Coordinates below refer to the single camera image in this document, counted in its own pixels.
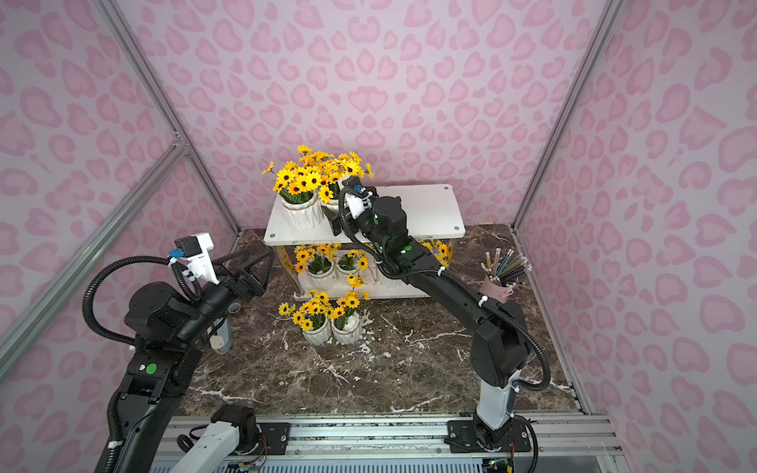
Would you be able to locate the sunflower pot top second-left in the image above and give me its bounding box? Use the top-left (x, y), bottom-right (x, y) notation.
top-left (315, 152), bottom-right (375, 213)

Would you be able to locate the sunflower pot second-left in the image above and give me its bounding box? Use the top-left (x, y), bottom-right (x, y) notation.
top-left (315, 152), bottom-right (375, 213)
top-left (337, 250), bottom-right (369, 289)

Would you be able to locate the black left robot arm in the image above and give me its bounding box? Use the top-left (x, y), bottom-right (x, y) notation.
top-left (82, 250), bottom-right (274, 472)

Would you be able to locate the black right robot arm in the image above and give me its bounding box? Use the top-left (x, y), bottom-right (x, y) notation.
top-left (337, 186), bottom-right (551, 454)

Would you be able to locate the sunflower pot bottom second-left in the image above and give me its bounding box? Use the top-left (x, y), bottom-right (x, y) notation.
top-left (337, 250), bottom-right (369, 289)

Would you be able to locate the white two-tier shelf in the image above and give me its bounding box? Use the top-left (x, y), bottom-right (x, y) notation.
top-left (264, 183), bottom-right (468, 304)

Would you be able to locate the pink pencil cup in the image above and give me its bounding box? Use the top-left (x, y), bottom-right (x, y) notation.
top-left (480, 248), bottom-right (533, 303)

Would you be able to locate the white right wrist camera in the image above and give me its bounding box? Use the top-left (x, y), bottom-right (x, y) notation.
top-left (339, 175), bottom-right (378, 220)

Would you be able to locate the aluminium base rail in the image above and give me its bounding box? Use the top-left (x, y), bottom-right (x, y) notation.
top-left (151, 413), bottom-right (630, 472)

